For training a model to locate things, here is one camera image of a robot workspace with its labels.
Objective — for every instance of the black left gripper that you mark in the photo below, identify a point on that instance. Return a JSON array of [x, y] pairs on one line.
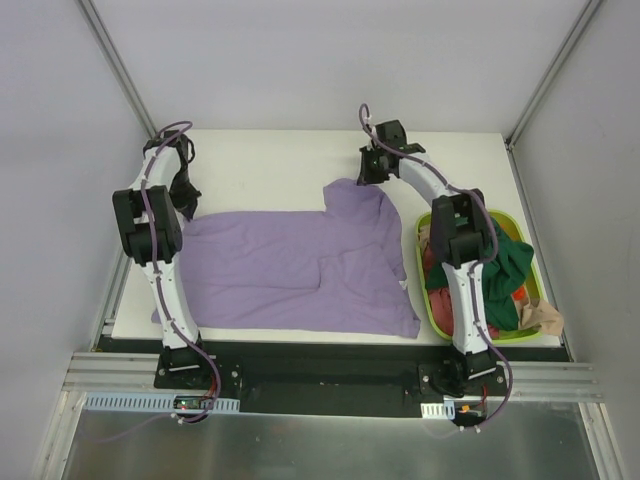
[[185, 195]]

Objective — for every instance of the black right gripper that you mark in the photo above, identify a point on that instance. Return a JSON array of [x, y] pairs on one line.
[[370, 168]]

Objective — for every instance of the purple t shirt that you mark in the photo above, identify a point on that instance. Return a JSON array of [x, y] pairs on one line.
[[339, 270]]

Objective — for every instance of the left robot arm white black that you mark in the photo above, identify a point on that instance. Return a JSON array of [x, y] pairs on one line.
[[150, 214]]

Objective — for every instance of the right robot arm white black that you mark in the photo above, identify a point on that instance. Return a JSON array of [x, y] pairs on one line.
[[462, 240]]

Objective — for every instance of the light pink t shirt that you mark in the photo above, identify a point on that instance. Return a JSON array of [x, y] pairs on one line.
[[424, 237]]

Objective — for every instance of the red pink t shirt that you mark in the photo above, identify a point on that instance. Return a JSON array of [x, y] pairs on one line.
[[440, 301]]

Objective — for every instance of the dark green t shirt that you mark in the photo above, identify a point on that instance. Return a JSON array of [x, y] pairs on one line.
[[509, 271]]

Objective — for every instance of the lime green plastic basket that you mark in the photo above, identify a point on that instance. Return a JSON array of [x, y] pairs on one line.
[[530, 289]]

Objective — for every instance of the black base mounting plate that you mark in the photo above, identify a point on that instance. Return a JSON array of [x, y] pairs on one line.
[[389, 381]]

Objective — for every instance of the beige t shirt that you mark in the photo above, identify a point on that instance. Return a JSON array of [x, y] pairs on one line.
[[540, 316]]

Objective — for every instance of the aluminium front rail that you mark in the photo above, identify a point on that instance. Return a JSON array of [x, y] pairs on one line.
[[128, 372]]

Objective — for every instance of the left aluminium frame post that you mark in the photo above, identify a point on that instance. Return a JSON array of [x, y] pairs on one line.
[[114, 60]]

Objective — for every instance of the aluminium frame post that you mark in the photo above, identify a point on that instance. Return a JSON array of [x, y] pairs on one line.
[[114, 60], [585, 17]]

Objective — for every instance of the left white slotted cable duct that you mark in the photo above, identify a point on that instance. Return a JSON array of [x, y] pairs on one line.
[[159, 403]]

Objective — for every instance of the white slotted cable duct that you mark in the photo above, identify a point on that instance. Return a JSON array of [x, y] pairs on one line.
[[159, 403], [438, 411]]

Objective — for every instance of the right white slotted cable duct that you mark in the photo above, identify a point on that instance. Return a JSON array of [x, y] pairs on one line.
[[438, 411]]

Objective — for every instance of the right aluminium frame post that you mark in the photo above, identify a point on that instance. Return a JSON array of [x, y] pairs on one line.
[[585, 17]]

